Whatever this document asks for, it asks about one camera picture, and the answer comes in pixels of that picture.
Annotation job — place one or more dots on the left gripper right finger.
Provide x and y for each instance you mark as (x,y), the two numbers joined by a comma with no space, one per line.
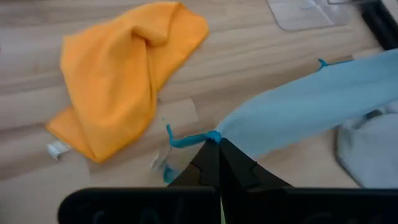
(264,205)

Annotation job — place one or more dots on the blue microfiber towel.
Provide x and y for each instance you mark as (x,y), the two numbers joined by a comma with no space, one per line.
(311,105)

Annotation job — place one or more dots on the clear plastic bin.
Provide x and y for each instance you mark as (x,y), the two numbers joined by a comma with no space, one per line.
(304,15)

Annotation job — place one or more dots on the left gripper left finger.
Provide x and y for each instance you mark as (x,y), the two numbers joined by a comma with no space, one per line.
(186,205)

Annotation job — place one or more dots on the grey microfiber towel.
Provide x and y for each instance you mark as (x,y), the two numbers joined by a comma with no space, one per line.
(373,152)

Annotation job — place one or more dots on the orange microfiber towel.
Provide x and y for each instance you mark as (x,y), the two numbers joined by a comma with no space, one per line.
(118,77)

